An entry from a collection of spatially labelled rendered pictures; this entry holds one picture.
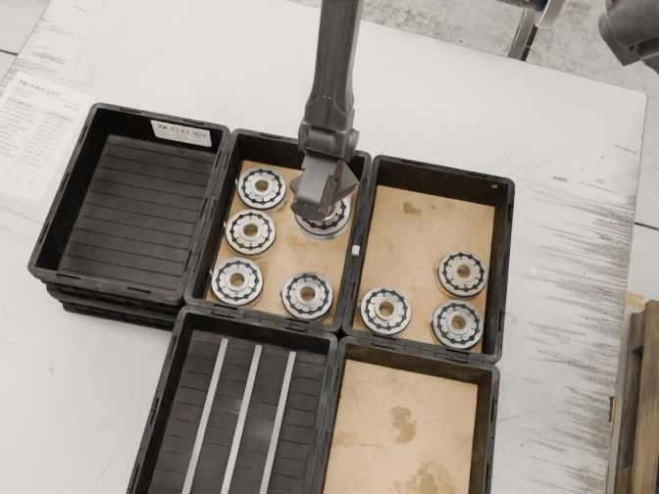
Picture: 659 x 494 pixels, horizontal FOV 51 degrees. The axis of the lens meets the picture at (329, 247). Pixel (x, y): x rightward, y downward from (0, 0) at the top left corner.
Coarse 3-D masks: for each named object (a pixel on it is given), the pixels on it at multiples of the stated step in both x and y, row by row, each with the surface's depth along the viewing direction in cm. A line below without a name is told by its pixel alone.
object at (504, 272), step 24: (432, 168) 143; (456, 168) 143; (360, 240) 135; (504, 240) 137; (360, 264) 133; (504, 264) 136; (504, 288) 133; (504, 312) 131; (360, 336) 127; (384, 336) 127; (480, 360) 126
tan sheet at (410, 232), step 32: (384, 192) 151; (416, 192) 152; (384, 224) 148; (416, 224) 148; (448, 224) 149; (480, 224) 149; (384, 256) 145; (416, 256) 145; (480, 256) 146; (416, 288) 142; (416, 320) 140; (480, 352) 137
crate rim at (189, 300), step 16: (240, 128) 144; (224, 160) 141; (368, 160) 143; (224, 176) 139; (368, 176) 141; (208, 224) 135; (352, 240) 137; (352, 256) 134; (192, 272) 130; (192, 288) 129; (192, 304) 128; (208, 304) 128; (224, 304) 128; (272, 320) 127; (288, 320) 128; (304, 320) 128; (336, 320) 128
